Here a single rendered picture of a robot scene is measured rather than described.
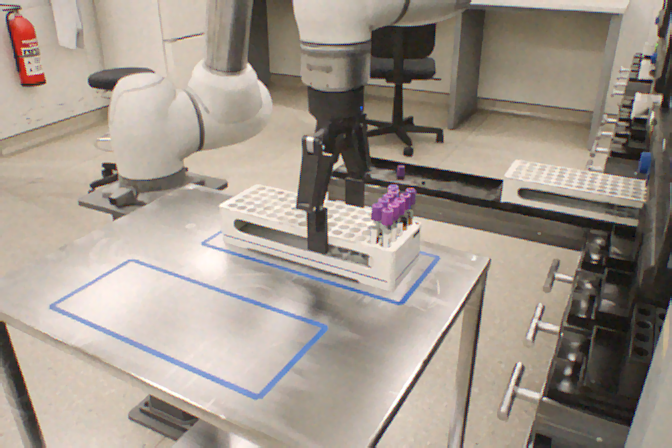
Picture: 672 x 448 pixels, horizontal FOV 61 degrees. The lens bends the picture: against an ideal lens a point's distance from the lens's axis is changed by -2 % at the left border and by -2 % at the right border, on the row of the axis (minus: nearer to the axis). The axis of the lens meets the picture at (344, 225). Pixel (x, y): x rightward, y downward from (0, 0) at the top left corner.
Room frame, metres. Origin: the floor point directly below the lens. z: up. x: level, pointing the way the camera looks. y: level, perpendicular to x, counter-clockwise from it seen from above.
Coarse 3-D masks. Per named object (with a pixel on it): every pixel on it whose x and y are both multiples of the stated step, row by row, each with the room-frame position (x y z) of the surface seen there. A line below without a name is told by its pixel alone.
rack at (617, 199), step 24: (528, 168) 1.00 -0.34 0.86; (552, 168) 1.01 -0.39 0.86; (504, 192) 0.96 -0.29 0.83; (528, 192) 1.02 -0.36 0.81; (552, 192) 1.01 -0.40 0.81; (576, 192) 0.90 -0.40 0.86; (600, 192) 0.90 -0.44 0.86; (624, 192) 0.90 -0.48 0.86; (600, 216) 0.88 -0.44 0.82; (624, 216) 0.88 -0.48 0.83
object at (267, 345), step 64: (192, 192) 0.99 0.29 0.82; (64, 256) 0.75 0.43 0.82; (128, 256) 0.75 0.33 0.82; (192, 256) 0.75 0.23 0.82; (256, 256) 0.75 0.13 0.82; (448, 256) 0.75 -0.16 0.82; (0, 320) 0.65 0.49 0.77; (64, 320) 0.59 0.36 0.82; (128, 320) 0.59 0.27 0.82; (192, 320) 0.59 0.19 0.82; (256, 320) 0.59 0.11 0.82; (320, 320) 0.59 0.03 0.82; (384, 320) 0.59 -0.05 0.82; (448, 320) 0.59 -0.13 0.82; (192, 384) 0.48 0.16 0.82; (256, 384) 0.48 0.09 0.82; (320, 384) 0.48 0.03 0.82; (384, 384) 0.48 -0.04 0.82
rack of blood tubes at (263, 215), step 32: (256, 192) 0.86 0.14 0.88; (288, 192) 0.85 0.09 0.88; (224, 224) 0.79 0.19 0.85; (256, 224) 0.85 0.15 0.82; (288, 224) 0.74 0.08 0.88; (352, 224) 0.74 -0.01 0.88; (416, 224) 0.74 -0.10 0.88; (288, 256) 0.74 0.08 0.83; (320, 256) 0.71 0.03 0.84; (352, 256) 0.71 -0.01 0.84; (384, 256) 0.66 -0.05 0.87; (416, 256) 0.73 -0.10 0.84; (384, 288) 0.66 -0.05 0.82
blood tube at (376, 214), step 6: (378, 204) 0.69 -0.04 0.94; (372, 210) 0.68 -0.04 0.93; (378, 210) 0.68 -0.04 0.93; (372, 216) 0.68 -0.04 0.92; (378, 216) 0.68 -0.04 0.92; (372, 222) 0.68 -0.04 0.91; (378, 222) 0.68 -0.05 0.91; (372, 228) 0.68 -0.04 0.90; (378, 228) 0.68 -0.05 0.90; (372, 234) 0.68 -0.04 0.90; (378, 234) 0.68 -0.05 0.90; (372, 240) 0.68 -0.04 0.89; (378, 240) 0.68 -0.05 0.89; (372, 258) 0.68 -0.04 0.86; (372, 264) 0.68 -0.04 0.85
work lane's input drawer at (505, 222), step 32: (384, 160) 1.18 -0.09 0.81; (384, 192) 1.05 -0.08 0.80; (416, 192) 1.03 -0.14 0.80; (448, 192) 1.00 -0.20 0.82; (480, 192) 1.03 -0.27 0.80; (480, 224) 0.96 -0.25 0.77; (512, 224) 0.93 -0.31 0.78; (544, 224) 0.91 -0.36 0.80; (576, 224) 0.89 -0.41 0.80; (608, 224) 0.87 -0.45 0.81
